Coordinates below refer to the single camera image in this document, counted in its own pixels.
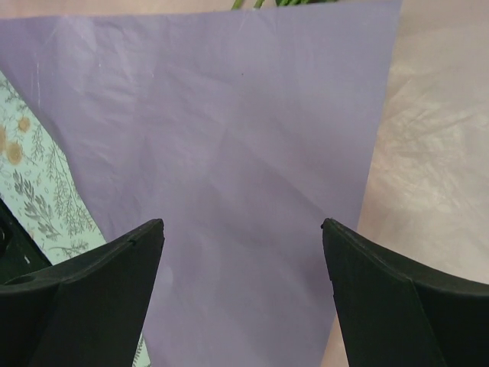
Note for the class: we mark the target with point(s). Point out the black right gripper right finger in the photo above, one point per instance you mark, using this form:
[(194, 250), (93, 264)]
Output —
[(394, 311)]

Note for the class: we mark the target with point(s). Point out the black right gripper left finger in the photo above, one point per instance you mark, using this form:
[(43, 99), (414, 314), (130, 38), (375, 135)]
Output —
[(85, 311)]

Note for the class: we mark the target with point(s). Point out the purple wrapping paper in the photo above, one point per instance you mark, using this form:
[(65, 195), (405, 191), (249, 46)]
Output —
[(242, 131)]

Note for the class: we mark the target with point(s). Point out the pink rose flower bunch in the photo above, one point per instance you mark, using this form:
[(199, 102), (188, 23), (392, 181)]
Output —
[(258, 4)]

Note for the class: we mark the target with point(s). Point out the pink wrapping paper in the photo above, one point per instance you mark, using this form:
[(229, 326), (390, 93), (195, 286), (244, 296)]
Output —
[(427, 193)]

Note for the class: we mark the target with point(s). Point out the floral patterned table mat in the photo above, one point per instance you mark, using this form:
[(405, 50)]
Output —
[(44, 221)]

